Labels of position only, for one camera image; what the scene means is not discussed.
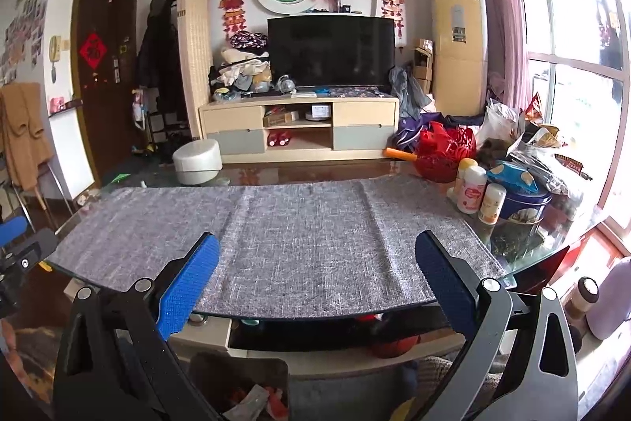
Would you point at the white board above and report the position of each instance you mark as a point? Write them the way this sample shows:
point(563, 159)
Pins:
point(71, 149)

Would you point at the pile of clothes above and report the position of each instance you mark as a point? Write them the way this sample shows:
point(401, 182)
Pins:
point(244, 71)

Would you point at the wall photo collage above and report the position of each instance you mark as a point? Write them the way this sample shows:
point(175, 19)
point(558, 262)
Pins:
point(19, 41)

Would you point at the large white plastic bag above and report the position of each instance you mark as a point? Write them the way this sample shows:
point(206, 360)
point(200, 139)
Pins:
point(500, 125)

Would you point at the red diamond door decoration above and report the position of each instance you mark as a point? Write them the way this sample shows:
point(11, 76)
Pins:
point(93, 51)

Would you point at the stacked cardboard boxes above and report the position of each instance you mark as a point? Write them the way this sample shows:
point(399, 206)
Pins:
point(423, 66)

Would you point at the white round container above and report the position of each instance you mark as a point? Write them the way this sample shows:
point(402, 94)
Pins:
point(194, 159)

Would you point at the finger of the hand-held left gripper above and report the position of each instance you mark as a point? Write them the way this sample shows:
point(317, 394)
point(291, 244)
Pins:
point(12, 231)
point(32, 253)

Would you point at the brown hanging coat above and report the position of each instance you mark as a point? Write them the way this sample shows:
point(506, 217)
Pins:
point(24, 130)

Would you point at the purple cloth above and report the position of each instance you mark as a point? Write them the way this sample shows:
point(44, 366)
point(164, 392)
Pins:
point(414, 132)

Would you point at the black television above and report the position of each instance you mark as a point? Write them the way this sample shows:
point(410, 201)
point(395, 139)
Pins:
point(330, 51)

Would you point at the orange foam tube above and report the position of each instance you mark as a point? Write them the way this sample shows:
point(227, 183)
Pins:
point(399, 153)

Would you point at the small white bottle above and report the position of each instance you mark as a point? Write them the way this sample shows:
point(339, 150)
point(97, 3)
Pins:
point(492, 204)

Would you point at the red fish hanging decoration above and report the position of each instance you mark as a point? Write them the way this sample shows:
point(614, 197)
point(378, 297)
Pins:
point(235, 4)

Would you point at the brown capped white bottle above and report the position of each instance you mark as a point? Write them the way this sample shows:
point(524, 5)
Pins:
point(584, 302)

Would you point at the white packet green label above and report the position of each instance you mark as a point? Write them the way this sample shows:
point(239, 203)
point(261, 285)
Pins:
point(246, 403)

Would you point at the white bottle pink label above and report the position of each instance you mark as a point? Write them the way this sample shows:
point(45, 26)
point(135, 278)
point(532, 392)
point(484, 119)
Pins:
point(471, 189)

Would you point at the green paper plane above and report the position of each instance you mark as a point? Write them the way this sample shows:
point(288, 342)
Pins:
point(120, 178)

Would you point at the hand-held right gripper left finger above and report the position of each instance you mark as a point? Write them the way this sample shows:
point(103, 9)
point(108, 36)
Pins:
point(190, 285)

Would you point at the dark patterned cloth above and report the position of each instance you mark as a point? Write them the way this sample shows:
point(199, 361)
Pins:
point(360, 92)

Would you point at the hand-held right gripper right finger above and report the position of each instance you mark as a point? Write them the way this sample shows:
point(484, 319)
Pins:
point(446, 285)

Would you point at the light purple jug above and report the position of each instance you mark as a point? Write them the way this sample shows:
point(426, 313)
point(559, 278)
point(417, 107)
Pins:
point(611, 302)

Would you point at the beige TV stand cabinet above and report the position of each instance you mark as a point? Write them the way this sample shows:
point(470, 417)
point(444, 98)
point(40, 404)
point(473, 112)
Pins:
point(365, 113)

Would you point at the window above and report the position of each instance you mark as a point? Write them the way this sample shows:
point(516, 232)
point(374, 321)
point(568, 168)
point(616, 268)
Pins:
point(572, 21)

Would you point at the beige wicker panel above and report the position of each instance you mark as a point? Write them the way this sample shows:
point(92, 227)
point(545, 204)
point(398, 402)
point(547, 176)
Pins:
point(194, 56)

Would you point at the pile of snack packets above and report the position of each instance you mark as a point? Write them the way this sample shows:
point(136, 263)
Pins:
point(547, 154)

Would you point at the red shoes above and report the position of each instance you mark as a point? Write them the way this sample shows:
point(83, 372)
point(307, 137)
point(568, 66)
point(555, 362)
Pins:
point(279, 139)

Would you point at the grey jacket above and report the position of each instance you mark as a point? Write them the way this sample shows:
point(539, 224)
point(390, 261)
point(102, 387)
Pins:
point(406, 90)

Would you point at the blue snack bag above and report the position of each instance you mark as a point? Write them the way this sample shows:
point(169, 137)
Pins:
point(512, 177)

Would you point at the pink curtain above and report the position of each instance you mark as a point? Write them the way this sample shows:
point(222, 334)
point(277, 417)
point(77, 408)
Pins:
point(503, 6)

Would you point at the grey woven table mat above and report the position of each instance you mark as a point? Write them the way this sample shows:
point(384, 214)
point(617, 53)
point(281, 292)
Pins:
point(305, 243)

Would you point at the tan cardboard box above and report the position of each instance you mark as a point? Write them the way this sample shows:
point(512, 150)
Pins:
point(278, 117)

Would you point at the dark hanging coats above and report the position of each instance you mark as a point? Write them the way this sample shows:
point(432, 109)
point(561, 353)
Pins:
point(160, 56)

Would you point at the dark trash bin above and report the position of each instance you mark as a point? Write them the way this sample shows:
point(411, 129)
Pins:
point(217, 371)

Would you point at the yellow wall phone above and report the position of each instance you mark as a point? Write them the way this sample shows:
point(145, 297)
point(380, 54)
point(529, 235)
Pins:
point(55, 51)

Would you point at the red openwork basket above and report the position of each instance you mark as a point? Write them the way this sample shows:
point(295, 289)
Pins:
point(438, 164)

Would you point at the dark wooden door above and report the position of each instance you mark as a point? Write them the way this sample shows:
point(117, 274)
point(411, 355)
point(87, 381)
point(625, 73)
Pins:
point(106, 105)

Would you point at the blue round tin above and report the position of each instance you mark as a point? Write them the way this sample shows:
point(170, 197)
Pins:
point(525, 206)

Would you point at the brown patterned rug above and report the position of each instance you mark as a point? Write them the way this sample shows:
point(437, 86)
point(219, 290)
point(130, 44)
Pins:
point(29, 362)

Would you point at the silver round ornament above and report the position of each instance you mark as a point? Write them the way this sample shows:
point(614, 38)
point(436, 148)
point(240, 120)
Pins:
point(286, 84)

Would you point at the orange ball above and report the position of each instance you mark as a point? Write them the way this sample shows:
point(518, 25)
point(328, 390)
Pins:
point(394, 347)

